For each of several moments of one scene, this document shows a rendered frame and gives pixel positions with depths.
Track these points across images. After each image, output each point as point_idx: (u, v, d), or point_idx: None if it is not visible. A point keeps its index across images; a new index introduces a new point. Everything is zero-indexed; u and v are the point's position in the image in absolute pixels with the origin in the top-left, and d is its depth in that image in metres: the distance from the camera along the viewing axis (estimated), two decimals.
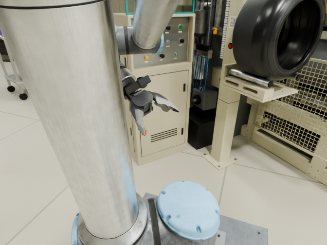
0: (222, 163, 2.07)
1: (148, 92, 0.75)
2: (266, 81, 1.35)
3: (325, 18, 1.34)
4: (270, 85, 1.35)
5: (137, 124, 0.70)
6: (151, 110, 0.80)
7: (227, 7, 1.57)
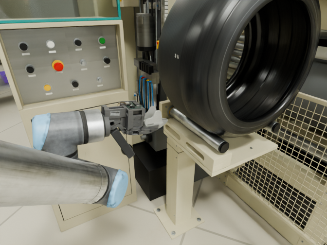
0: (179, 226, 1.49)
1: (133, 134, 0.64)
2: None
3: None
4: (227, 146, 0.76)
5: None
6: (144, 111, 0.63)
7: (167, 10, 0.99)
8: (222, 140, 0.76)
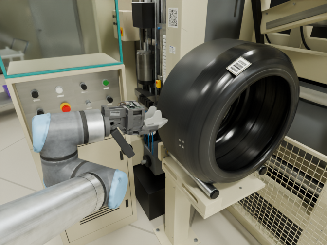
0: None
1: (133, 134, 0.64)
2: (216, 188, 0.88)
3: (241, 66, 0.64)
4: (214, 195, 0.86)
5: None
6: (144, 111, 0.63)
7: (165, 61, 1.09)
8: (208, 195, 0.87)
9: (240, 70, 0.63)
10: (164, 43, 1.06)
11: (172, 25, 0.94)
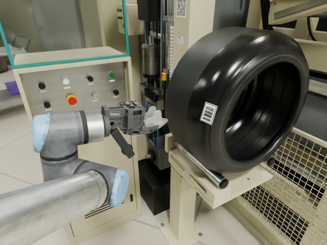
0: (182, 241, 1.59)
1: (133, 134, 0.64)
2: (218, 180, 0.86)
3: (210, 113, 0.65)
4: (224, 186, 0.86)
5: None
6: (144, 111, 0.63)
7: (172, 52, 1.09)
8: None
9: (211, 118, 0.65)
10: (171, 34, 1.05)
11: (180, 15, 0.94)
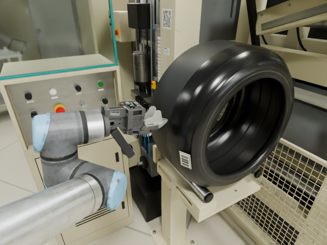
0: None
1: (133, 134, 0.64)
2: (202, 199, 0.86)
3: (187, 159, 0.69)
4: (210, 199, 0.86)
5: None
6: (144, 111, 0.63)
7: (159, 62, 1.08)
8: (210, 192, 0.87)
9: (189, 164, 0.69)
10: (158, 44, 1.05)
11: (166, 26, 0.93)
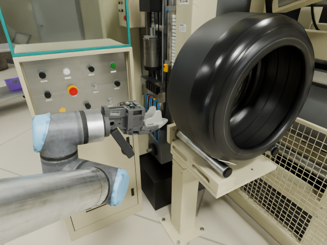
0: (184, 235, 1.57)
1: (133, 134, 0.64)
2: None
3: (227, 162, 0.82)
4: (228, 171, 0.84)
5: None
6: (144, 111, 0.63)
7: (174, 41, 1.07)
8: (221, 170, 0.84)
9: (232, 164, 0.82)
10: (173, 23, 1.04)
11: (183, 2, 0.92)
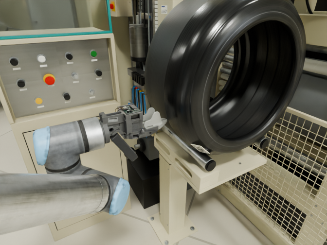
0: (172, 235, 1.49)
1: (134, 138, 0.64)
2: (207, 159, 0.77)
3: (201, 148, 0.70)
4: (210, 168, 0.77)
5: None
6: (141, 114, 0.63)
7: (156, 26, 1.00)
8: None
9: (205, 151, 0.71)
10: (155, 5, 0.96)
11: None
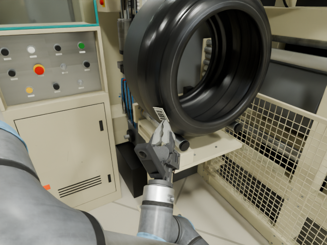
0: None
1: None
2: (180, 140, 0.83)
3: (162, 113, 0.71)
4: (184, 148, 0.83)
5: (169, 127, 0.69)
6: None
7: None
8: None
9: (165, 117, 0.72)
10: None
11: None
